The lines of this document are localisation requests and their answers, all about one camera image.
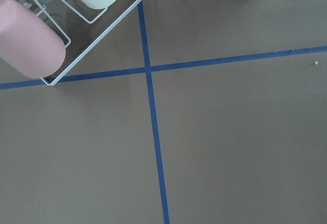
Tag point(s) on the pink plastic cup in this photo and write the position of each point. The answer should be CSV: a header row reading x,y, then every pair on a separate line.
x,y
28,44

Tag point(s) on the white wire cup rack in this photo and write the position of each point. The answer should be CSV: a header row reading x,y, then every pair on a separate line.
x,y
53,81

